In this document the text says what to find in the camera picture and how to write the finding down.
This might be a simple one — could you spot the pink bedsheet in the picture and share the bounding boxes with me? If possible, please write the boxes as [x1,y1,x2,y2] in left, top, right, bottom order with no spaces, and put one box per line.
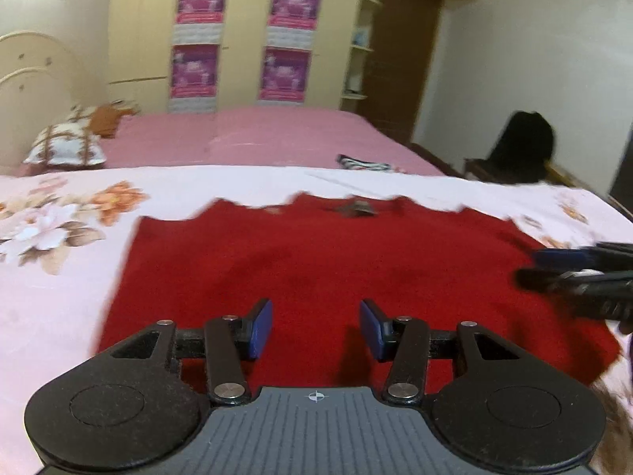
[15,108,449,180]

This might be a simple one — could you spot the black white striped cloth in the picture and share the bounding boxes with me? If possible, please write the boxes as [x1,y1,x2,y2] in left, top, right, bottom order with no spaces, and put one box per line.
[337,154,392,172]

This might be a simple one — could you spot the purple wall poster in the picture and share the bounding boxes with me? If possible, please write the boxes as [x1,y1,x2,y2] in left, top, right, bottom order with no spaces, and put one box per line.
[256,46,313,105]
[167,44,220,112]
[173,0,231,44]
[266,0,324,51]

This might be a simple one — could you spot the cream corner shelf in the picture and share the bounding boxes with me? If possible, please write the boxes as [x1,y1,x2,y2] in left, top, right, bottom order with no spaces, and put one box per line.
[340,0,385,112]

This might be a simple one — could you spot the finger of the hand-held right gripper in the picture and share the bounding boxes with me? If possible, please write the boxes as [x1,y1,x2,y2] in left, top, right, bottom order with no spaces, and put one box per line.
[533,241,633,270]
[514,266,633,292]

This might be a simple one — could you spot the black bag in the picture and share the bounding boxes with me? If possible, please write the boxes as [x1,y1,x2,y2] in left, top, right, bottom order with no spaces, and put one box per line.
[487,111,555,184]

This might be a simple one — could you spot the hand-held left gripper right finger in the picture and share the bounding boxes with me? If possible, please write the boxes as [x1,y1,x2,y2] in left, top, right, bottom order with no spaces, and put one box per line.
[359,299,538,405]

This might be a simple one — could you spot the wooden bed frame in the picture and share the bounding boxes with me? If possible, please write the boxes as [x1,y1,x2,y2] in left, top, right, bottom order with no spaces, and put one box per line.
[408,141,633,221]

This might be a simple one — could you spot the white floral bedsheet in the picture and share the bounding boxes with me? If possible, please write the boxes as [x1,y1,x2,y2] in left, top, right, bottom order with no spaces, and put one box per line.
[0,165,633,475]

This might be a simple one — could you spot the white brown patterned pillow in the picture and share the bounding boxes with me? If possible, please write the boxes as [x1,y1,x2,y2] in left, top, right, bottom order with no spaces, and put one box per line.
[22,104,108,167]

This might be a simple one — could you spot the red knit sweater with sequins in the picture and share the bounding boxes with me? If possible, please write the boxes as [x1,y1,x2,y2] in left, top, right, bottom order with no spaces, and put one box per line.
[96,193,625,397]

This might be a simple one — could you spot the orange striped pillow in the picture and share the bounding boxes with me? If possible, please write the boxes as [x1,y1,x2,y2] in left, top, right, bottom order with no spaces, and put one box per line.
[88,103,140,139]

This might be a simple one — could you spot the cream arched headboard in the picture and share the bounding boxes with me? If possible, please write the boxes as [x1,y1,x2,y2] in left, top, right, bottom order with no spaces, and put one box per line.
[0,32,86,175]

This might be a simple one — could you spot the cream wardrobe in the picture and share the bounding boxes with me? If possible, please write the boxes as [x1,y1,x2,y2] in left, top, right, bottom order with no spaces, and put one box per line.
[107,0,370,116]

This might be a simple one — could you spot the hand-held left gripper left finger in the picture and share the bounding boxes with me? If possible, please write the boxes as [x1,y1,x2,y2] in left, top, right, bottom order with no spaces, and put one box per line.
[96,298,274,405]

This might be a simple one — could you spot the brown wooden door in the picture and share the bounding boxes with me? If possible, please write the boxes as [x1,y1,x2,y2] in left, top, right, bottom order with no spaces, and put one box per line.
[358,0,444,145]

